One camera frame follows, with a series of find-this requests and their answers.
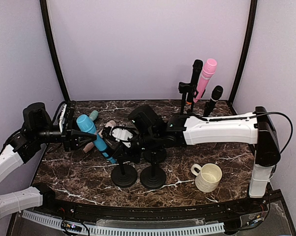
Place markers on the pink microphone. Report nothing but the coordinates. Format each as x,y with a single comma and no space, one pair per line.
207,72

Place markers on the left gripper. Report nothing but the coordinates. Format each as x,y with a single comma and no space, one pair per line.
70,139

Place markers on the black left corner post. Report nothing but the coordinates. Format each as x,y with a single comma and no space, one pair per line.
52,49

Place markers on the mint green microphone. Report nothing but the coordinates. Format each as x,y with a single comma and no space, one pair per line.
93,115

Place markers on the black corner post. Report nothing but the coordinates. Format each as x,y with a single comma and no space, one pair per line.
245,49
52,49

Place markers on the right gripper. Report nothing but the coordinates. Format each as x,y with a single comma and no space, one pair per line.
128,155

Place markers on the black right corner post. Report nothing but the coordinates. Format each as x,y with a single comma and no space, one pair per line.
245,49

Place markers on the black stand of green microphone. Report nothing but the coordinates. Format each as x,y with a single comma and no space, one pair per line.
153,177

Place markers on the tall black microphone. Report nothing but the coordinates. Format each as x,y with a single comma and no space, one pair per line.
196,70

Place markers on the small black microphone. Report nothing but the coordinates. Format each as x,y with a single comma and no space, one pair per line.
215,96

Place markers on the black stand of blue microphone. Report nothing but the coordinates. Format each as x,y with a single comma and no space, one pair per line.
124,175

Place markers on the black front rail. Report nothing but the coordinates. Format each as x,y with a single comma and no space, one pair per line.
217,211

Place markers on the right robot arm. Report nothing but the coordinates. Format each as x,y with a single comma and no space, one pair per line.
151,136

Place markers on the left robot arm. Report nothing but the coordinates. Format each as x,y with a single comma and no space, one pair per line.
23,144

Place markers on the black stand of beige microphone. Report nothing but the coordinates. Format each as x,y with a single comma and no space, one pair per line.
155,156

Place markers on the cream ribbed mug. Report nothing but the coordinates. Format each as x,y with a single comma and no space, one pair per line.
207,177

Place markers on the white cable duct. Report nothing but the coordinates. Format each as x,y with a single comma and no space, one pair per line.
115,228

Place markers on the black stand of tall microphone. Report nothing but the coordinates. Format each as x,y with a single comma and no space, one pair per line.
188,92

